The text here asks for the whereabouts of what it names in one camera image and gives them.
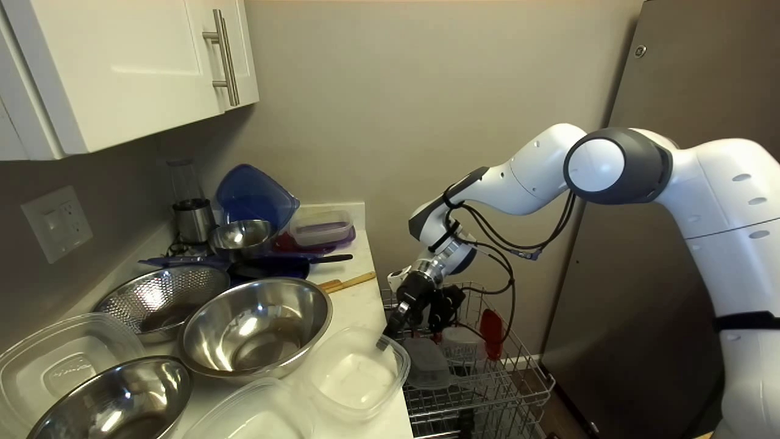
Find front steel bowl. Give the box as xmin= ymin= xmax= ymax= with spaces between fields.
xmin=27 ymin=355 xmax=193 ymax=439

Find steel mesh colander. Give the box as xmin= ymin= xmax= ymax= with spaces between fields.
xmin=92 ymin=266 xmax=232 ymax=343

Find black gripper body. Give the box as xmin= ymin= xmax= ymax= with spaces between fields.
xmin=384 ymin=259 xmax=465 ymax=335

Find steel cup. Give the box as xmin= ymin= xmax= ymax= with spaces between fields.
xmin=172 ymin=198 xmax=214 ymax=244

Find blue plastic bowl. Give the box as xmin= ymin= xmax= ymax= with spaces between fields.
xmin=214 ymin=164 xmax=300 ymax=231

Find red item in rack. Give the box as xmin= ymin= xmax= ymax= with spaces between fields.
xmin=479 ymin=310 xmax=501 ymax=361

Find wooden spoon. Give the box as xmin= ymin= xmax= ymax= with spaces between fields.
xmin=317 ymin=270 xmax=376 ymax=292

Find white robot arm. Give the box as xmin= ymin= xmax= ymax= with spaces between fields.
xmin=388 ymin=124 xmax=780 ymax=439

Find large steel mixing bowl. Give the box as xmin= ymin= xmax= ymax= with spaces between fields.
xmin=177 ymin=278 xmax=332 ymax=383

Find small steel bowl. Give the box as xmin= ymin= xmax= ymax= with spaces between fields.
xmin=209 ymin=220 xmax=272 ymax=254

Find clear plastic container left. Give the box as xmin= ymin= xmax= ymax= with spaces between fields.
xmin=0 ymin=313 xmax=144 ymax=439

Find white upper dishwasher rack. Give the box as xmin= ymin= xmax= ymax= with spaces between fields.
xmin=395 ymin=321 xmax=554 ymax=439

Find cabinet door handle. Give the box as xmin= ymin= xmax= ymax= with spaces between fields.
xmin=203 ymin=10 xmax=238 ymax=106

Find clear container in rack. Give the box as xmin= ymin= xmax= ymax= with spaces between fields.
xmin=401 ymin=336 xmax=451 ymax=389

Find black pan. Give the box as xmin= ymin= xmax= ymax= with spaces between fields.
xmin=228 ymin=254 xmax=350 ymax=283

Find purple lidded container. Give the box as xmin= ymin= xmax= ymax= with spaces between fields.
xmin=272 ymin=210 xmax=355 ymax=252

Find white wall cabinet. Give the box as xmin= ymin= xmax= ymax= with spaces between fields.
xmin=0 ymin=0 xmax=259 ymax=160

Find clear square plastic container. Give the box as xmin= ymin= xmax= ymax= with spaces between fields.
xmin=305 ymin=330 xmax=412 ymax=422

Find wall outlet plate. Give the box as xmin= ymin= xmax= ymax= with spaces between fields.
xmin=21 ymin=186 xmax=92 ymax=264

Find white bowl in rack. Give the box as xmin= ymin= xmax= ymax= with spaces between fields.
xmin=442 ymin=327 xmax=483 ymax=365

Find stainless steel refrigerator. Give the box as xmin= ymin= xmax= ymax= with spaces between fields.
xmin=540 ymin=0 xmax=780 ymax=439

